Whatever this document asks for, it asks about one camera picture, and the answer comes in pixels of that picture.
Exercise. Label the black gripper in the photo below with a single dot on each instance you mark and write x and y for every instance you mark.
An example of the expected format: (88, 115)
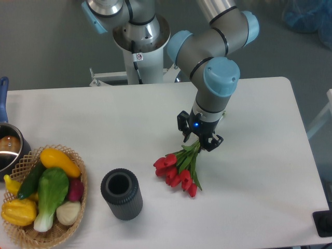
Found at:
(188, 124)

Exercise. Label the red tulip bouquet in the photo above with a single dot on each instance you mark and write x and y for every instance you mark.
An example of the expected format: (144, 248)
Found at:
(179, 167)

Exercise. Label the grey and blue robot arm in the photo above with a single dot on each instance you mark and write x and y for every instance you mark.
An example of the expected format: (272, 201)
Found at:
(203, 59)

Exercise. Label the dark grey ribbed vase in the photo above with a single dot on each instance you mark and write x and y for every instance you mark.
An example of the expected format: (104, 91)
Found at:
(121, 191)

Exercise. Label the yellow squash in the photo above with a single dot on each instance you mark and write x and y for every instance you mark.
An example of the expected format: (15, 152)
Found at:
(51, 157)

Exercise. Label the black device at table edge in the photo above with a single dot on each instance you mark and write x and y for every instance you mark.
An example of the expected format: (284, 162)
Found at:
(322, 220)

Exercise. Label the green bok choy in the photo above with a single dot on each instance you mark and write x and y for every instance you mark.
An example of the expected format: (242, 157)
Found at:
(52, 190)

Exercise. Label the white garlic bulb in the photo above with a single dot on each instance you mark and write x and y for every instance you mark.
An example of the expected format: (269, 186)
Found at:
(68, 212)

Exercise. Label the blue plastic bag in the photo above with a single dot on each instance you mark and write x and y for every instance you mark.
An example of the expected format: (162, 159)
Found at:
(309, 17)

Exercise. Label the dark green cucumber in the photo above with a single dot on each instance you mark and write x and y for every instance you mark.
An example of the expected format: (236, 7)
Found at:
(30, 184)

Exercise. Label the small yellow gourd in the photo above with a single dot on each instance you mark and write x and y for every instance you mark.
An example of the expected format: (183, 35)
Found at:
(11, 185)

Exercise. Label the yellow bell pepper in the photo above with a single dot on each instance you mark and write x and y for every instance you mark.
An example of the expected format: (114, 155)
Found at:
(19, 212)

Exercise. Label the woven wicker basket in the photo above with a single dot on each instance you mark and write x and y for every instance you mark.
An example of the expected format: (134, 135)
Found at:
(27, 237)

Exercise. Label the white frame at right edge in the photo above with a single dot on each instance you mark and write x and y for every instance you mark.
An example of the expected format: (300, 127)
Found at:
(321, 118)

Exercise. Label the blue handled saucepan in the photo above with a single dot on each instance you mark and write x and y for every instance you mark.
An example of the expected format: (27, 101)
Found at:
(13, 145)

